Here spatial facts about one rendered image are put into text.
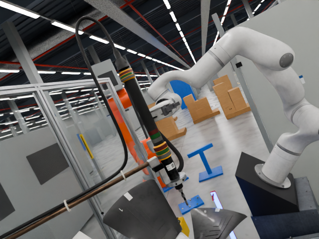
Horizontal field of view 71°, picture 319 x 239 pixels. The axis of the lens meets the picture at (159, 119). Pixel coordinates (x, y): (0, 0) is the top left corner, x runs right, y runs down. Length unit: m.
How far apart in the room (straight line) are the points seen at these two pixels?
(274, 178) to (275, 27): 1.55
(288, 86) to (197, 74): 0.39
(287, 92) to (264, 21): 1.45
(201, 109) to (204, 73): 8.97
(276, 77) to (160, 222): 0.74
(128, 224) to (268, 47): 0.78
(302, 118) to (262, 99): 1.29
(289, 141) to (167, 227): 0.74
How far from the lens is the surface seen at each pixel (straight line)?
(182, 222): 1.26
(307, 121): 1.18
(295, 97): 1.13
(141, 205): 0.81
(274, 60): 0.94
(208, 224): 0.94
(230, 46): 0.92
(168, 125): 8.66
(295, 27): 2.51
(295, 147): 1.26
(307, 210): 1.32
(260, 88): 2.45
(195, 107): 9.86
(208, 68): 0.91
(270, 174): 1.32
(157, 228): 0.78
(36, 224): 0.71
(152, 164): 0.67
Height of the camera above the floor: 1.69
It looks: 5 degrees down
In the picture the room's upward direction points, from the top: 25 degrees counter-clockwise
